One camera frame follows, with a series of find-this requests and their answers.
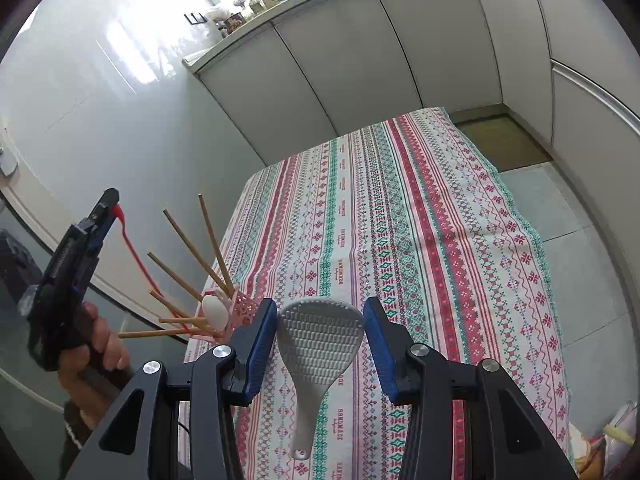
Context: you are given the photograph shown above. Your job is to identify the red plastic spoon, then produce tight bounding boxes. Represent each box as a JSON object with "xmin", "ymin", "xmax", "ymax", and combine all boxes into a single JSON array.
[{"xmin": 111, "ymin": 204, "xmax": 165, "ymax": 297}]

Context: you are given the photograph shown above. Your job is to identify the white plastic bag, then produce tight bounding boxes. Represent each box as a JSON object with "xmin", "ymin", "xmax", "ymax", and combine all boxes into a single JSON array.
[{"xmin": 567, "ymin": 400, "xmax": 640, "ymax": 480}]

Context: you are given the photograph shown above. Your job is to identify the brown doormat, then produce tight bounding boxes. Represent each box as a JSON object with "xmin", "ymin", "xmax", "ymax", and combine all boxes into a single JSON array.
[{"xmin": 452, "ymin": 114, "xmax": 555, "ymax": 173}]

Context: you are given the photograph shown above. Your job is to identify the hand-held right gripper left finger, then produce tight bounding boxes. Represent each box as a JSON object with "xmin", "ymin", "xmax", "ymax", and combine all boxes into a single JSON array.
[{"xmin": 65, "ymin": 297, "xmax": 278, "ymax": 480}]

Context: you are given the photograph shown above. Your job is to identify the striped patterned tablecloth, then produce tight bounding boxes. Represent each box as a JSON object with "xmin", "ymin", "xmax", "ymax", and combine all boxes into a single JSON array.
[{"xmin": 177, "ymin": 106, "xmax": 573, "ymax": 480}]

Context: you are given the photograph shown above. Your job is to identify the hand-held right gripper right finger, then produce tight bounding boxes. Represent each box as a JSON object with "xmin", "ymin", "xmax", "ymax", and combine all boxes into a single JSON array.
[{"xmin": 362, "ymin": 297, "xmax": 576, "ymax": 480}]

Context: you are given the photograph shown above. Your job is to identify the wooden chopstick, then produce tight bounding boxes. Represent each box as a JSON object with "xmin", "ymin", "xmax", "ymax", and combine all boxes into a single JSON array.
[
  {"xmin": 163, "ymin": 209, "xmax": 232, "ymax": 297},
  {"xmin": 149, "ymin": 291, "xmax": 193, "ymax": 320},
  {"xmin": 198, "ymin": 194, "xmax": 233, "ymax": 298},
  {"xmin": 159, "ymin": 316, "xmax": 211, "ymax": 333},
  {"xmin": 118, "ymin": 327, "xmax": 188, "ymax": 339},
  {"xmin": 147, "ymin": 252, "xmax": 203, "ymax": 303}
]

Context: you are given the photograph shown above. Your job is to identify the white plastic spoon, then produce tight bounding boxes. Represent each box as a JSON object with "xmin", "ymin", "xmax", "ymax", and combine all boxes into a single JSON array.
[{"xmin": 201, "ymin": 294, "xmax": 231, "ymax": 332}]

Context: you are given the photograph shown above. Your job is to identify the white rice paddle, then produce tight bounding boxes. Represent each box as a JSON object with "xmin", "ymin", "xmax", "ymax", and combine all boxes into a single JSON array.
[{"xmin": 276, "ymin": 296, "xmax": 364, "ymax": 461}]

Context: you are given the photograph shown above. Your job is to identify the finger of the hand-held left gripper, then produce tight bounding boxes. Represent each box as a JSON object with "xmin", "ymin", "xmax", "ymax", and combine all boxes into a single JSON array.
[{"xmin": 70, "ymin": 187, "xmax": 121, "ymax": 261}]

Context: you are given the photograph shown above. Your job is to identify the person's left forearm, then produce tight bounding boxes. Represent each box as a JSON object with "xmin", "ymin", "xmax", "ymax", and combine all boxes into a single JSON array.
[{"xmin": 57, "ymin": 400, "xmax": 101, "ymax": 480}]

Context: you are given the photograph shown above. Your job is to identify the person's left hand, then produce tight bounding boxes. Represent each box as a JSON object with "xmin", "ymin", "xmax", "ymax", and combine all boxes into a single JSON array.
[{"xmin": 57, "ymin": 302, "xmax": 133, "ymax": 421}]

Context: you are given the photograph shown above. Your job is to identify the pink perforated utensil basket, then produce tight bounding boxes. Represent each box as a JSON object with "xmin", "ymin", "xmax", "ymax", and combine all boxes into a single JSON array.
[{"xmin": 187, "ymin": 287, "xmax": 258, "ymax": 347}]

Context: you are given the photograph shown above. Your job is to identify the white kitchen cabinets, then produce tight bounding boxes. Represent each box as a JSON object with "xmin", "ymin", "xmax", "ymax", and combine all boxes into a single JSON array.
[{"xmin": 182, "ymin": 0, "xmax": 640, "ymax": 221}]

